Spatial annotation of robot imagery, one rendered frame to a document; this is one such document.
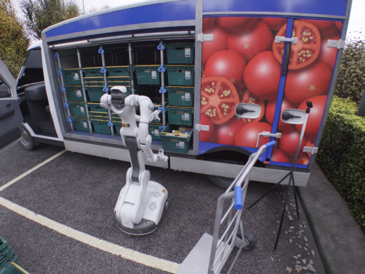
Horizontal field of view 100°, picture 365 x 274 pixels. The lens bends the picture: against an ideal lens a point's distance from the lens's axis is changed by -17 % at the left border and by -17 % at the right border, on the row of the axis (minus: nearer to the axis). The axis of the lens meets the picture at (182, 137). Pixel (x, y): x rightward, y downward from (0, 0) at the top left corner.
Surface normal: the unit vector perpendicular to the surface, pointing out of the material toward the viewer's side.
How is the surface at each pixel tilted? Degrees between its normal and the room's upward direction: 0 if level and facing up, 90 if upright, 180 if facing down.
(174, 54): 91
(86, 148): 90
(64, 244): 0
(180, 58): 91
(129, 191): 33
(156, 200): 38
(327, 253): 0
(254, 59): 90
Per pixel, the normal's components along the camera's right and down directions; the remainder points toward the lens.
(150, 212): -0.17, -0.49
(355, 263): -0.14, -0.92
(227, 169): -0.26, 0.38
